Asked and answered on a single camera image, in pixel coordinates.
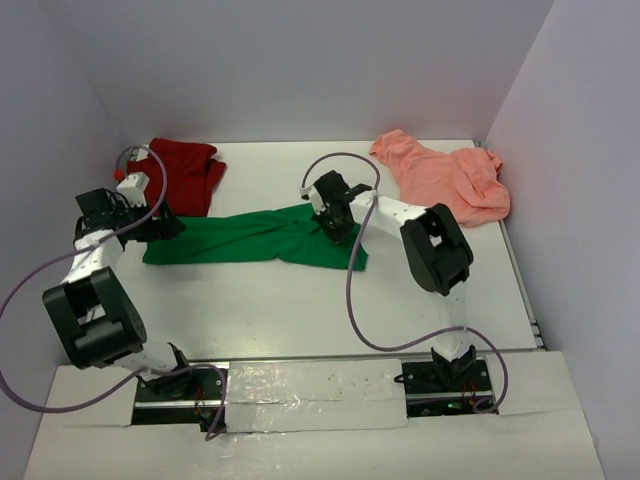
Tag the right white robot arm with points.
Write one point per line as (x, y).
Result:
(438, 255)

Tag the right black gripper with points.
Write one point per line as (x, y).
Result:
(335, 236)

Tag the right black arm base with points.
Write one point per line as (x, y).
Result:
(428, 396)

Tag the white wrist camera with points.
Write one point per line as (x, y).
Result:
(130, 188)
(313, 196)

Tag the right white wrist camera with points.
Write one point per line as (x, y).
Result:
(313, 196)

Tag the salmon pink t shirt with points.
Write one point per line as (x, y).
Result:
(465, 180)

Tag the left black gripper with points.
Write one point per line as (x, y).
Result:
(165, 228)

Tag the green t shirt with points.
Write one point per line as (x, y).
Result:
(287, 234)

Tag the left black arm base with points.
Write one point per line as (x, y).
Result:
(194, 398)

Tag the silver tape sheet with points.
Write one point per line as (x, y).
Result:
(284, 397)

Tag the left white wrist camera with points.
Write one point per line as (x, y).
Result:
(130, 188)

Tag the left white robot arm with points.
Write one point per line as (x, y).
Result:
(92, 313)

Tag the red t shirt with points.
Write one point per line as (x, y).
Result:
(193, 174)

